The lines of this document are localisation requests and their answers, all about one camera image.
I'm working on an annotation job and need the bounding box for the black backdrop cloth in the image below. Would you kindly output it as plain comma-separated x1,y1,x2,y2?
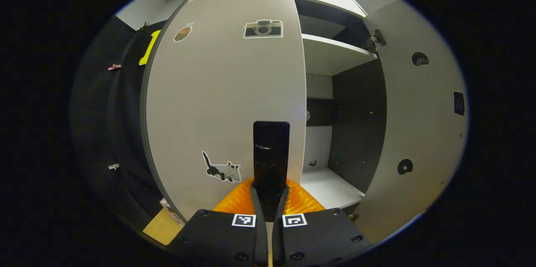
70,15,169,234

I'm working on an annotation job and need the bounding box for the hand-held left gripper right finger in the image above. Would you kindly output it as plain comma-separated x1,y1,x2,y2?
271,178,374,267

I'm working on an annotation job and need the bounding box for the white spine book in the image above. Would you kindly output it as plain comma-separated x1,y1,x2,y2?
160,198,186,226

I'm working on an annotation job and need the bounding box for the white cabinet shelf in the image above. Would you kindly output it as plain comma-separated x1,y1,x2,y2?
301,33,378,77
299,166,366,211

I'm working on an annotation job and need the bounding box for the white double-door shoe cabinet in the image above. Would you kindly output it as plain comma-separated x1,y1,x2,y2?
140,0,470,245

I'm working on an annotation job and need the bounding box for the shoe cabinet door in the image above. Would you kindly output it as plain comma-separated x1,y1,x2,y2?
140,0,309,224
353,0,470,245

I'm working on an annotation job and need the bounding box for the metal door hinge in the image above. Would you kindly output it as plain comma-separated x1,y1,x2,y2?
363,28,387,54

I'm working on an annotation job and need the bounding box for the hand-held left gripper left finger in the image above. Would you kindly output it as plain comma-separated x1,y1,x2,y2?
167,177,269,267

